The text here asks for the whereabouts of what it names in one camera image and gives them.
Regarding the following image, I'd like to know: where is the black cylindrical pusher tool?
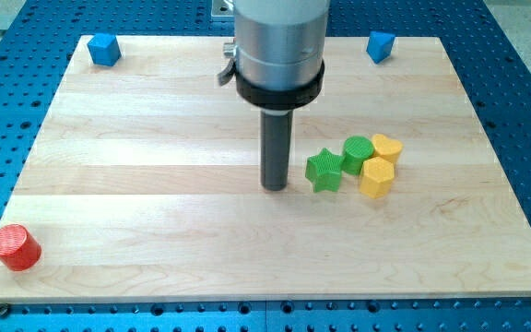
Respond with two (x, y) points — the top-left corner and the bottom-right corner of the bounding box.
(260, 110), (293, 191)

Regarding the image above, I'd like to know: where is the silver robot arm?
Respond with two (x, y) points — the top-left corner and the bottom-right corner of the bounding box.
(218, 0), (330, 191)

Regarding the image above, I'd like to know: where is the green star block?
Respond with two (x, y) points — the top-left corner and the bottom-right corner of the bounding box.
(305, 148), (344, 193)

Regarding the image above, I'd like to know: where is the green cylinder block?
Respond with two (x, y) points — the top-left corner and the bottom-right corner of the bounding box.
(342, 136), (374, 175)

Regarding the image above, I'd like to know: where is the yellow heart block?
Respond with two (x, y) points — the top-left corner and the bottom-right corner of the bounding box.
(372, 134), (404, 164)

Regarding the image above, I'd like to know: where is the yellow hexagon block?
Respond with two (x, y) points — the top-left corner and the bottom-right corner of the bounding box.
(359, 157), (395, 198)

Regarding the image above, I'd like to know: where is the blue block right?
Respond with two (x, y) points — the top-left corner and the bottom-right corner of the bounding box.
(366, 31), (395, 64)

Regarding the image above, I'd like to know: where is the wooden board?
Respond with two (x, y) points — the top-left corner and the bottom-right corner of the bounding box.
(0, 36), (531, 302)

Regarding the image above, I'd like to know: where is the blue cube block left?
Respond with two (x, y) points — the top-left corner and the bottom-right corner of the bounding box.
(87, 33), (122, 66)

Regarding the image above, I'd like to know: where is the red cylinder block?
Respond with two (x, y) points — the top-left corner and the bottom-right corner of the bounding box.
(0, 224), (41, 271)

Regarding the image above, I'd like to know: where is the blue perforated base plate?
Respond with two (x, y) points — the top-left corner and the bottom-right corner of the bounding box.
(0, 0), (531, 331)

